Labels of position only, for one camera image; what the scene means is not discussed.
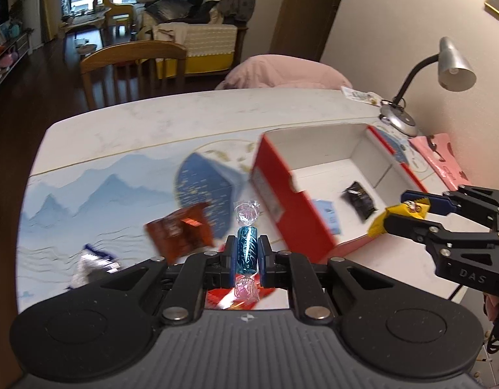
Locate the red cardboard box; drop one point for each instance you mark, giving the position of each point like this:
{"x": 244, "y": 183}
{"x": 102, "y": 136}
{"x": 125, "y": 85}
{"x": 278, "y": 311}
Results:
{"x": 282, "y": 194}

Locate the red foil packet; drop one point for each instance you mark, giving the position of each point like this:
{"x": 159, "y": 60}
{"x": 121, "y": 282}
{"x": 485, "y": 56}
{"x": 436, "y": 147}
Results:
{"x": 221, "y": 298}

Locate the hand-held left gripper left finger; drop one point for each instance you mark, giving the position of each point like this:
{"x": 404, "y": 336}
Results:
{"x": 230, "y": 253}

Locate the grey backpack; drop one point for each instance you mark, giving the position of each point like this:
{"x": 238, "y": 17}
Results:
{"x": 239, "y": 4}

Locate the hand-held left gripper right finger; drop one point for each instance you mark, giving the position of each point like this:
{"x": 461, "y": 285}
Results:
{"x": 263, "y": 253}

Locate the reddish-brown snack packet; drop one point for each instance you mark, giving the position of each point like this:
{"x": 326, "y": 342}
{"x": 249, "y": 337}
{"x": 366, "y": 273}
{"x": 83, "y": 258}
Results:
{"x": 178, "y": 231}

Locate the silver desk lamp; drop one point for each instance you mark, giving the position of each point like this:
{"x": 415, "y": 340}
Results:
{"x": 452, "y": 63}

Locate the white snack packet blue edge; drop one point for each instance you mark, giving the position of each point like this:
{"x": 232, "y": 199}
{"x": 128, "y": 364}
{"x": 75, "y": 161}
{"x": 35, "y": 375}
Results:
{"x": 89, "y": 269}

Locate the sofa with cream cover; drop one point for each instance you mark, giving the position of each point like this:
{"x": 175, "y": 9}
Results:
{"x": 209, "y": 42}

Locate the blue card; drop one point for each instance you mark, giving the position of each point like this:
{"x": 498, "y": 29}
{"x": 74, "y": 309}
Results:
{"x": 328, "y": 214}

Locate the blue twist-wrapped candy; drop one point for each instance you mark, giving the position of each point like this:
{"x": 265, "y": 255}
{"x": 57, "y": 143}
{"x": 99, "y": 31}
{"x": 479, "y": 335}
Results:
{"x": 247, "y": 251}

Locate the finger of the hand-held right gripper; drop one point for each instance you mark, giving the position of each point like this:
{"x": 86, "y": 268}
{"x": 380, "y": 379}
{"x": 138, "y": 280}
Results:
{"x": 436, "y": 202}
{"x": 411, "y": 225}

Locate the tv cabinet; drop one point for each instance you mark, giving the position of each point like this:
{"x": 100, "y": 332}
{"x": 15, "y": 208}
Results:
{"x": 10, "y": 54}

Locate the wooden coffee table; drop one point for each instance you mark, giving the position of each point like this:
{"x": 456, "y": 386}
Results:
{"x": 85, "y": 20}

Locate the wooden chair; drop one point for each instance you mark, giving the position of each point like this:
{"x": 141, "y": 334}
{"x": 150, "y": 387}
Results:
{"x": 132, "y": 54}

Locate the wooden door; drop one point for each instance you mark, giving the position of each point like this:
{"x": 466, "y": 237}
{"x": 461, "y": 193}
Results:
{"x": 306, "y": 12}

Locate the white paper tag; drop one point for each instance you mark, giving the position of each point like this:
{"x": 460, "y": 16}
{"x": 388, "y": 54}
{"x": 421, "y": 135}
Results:
{"x": 361, "y": 95}

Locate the yellow snack packet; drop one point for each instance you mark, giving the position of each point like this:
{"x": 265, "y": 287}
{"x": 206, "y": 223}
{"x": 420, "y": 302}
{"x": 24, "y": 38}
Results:
{"x": 389, "y": 214}

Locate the black snack packet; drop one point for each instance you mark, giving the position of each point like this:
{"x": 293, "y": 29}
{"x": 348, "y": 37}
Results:
{"x": 359, "y": 200}

